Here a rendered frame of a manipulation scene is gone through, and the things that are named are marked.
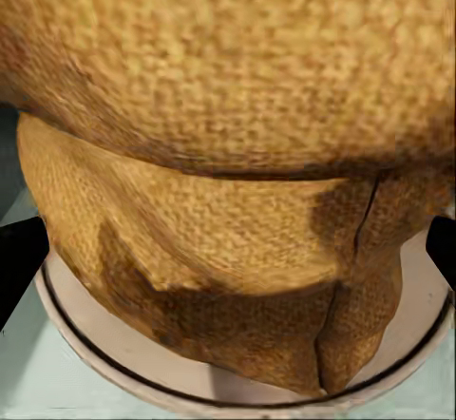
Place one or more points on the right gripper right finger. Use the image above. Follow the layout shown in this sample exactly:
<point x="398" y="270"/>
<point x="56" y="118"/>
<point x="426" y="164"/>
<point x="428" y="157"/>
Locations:
<point x="441" y="246"/>

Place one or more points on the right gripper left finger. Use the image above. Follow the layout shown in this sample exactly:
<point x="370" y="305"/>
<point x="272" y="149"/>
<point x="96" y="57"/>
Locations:
<point x="24" y="246"/>

